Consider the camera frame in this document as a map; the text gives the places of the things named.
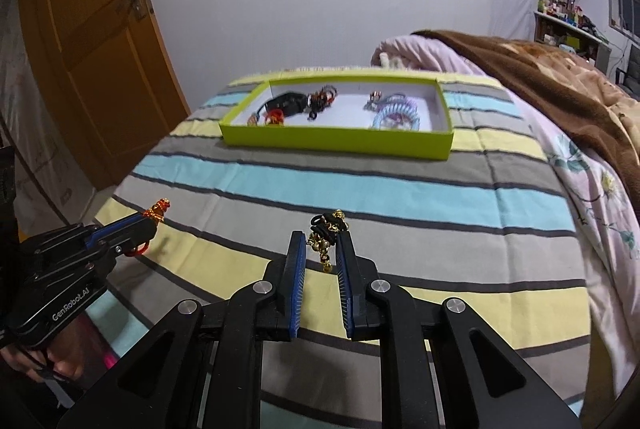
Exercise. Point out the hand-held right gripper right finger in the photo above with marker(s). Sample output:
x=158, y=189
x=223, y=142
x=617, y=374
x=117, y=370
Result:
x=345, y=289

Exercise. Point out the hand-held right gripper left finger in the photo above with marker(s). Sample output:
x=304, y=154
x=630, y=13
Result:
x=298, y=279

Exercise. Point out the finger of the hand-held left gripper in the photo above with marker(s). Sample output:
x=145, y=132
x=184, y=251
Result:
x=120, y=225
x=127, y=244

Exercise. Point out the green cardboard box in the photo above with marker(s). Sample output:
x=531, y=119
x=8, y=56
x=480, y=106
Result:
x=325, y=141

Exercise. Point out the person's left hand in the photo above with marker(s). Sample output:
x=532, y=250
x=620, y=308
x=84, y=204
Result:
x=60, y=366

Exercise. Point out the striped bedsheet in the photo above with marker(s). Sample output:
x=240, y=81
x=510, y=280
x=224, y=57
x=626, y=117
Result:
x=350, y=189

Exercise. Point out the clear plastic sheet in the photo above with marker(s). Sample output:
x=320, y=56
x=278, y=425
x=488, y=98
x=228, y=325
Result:
x=30, y=134

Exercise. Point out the orange wooden door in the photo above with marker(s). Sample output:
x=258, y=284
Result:
x=100, y=74

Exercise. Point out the black fitness band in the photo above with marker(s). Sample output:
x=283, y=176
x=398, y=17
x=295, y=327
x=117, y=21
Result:
x=287, y=101

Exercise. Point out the metal door latch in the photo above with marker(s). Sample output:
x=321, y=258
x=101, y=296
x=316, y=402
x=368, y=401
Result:
x=132, y=1

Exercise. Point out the small white object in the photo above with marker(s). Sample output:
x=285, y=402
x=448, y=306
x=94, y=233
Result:
x=385, y=59

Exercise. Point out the pink pillow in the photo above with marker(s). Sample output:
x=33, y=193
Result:
x=425, y=54

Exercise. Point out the white floral bedsheet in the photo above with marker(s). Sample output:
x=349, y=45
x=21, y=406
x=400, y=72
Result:
x=590, y=209

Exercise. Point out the brown patterned blanket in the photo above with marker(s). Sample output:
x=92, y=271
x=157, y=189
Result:
x=550, y=79

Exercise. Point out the cluttered white shelf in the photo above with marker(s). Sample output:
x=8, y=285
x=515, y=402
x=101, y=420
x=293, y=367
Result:
x=550, y=26

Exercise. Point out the black chair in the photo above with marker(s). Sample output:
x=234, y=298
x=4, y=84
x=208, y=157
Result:
x=630, y=76

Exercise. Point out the barred window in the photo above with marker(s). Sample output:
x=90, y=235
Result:
x=625, y=6

